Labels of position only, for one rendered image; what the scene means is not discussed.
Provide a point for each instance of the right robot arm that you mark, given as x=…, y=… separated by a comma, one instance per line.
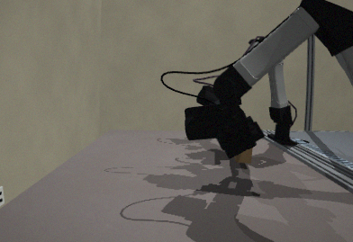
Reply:
x=279, y=110

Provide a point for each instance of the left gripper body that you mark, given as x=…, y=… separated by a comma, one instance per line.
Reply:
x=235, y=147

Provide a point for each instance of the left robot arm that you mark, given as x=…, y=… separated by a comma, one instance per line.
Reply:
x=336, y=28

